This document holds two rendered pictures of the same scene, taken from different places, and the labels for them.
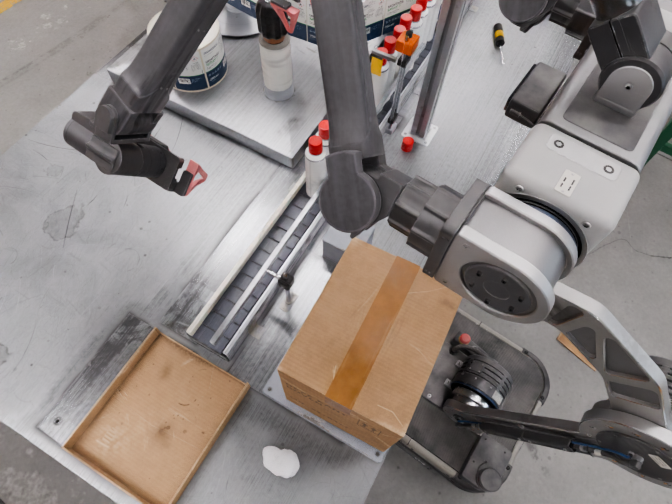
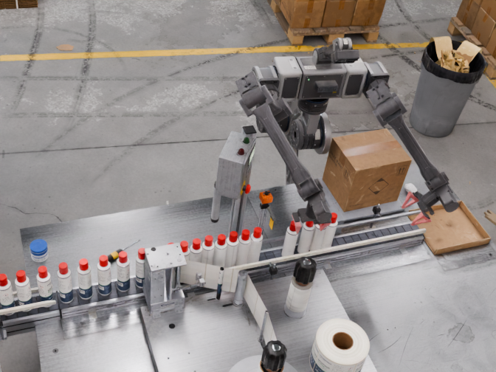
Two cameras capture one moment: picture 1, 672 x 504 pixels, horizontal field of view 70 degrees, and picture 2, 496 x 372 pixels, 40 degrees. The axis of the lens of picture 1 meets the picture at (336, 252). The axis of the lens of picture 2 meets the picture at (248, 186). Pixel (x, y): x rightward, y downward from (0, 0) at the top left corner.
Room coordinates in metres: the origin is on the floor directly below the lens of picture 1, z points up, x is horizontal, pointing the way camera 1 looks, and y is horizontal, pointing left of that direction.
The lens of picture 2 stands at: (2.60, 1.09, 3.13)
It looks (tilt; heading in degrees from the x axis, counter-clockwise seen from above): 43 degrees down; 219
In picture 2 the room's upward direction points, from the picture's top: 9 degrees clockwise
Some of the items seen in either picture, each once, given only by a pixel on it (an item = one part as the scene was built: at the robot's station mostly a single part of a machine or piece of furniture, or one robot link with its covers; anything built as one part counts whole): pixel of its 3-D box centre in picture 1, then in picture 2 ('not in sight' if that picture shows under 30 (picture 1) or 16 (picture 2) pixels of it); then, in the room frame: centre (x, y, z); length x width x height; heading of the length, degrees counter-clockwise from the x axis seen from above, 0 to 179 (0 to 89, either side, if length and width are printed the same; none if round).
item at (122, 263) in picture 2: not in sight; (123, 271); (1.55, -0.32, 0.98); 0.05 x 0.05 x 0.20
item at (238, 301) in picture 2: not in sight; (240, 288); (1.25, 0.03, 0.97); 0.05 x 0.05 x 0.19
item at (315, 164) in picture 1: (315, 167); (329, 231); (0.74, 0.07, 0.98); 0.05 x 0.05 x 0.20
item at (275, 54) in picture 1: (275, 49); (300, 286); (1.09, 0.21, 1.03); 0.09 x 0.09 x 0.30
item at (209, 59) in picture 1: (189, 48); (339, 351); (1.16, 0.48, 0.95); 0.20 x 0.20 x 0.14
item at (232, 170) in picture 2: not in sight; (235, 165); (1.10, -0.20, 1.38); 0.17 x 0.10 x 0.19; 29
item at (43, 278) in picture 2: not in sight; (44, 286); (1.82, -0.45, 0.98); 0.05 x 0.05 x 0.20
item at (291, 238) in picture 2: not in sight; (291, 239); (0.90, -0.01, 0.98); 0.05 x 0.05 x 0.20
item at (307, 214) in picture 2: not in sight; (313, 209); (0.99, 0.12, 1.32); 0.10 x 0.07 x 0.07; 148
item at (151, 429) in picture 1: (160, 415); (448, 226); (0.14, 0.35, 0.85); 0.30 x 0.26 x 0.04; 154
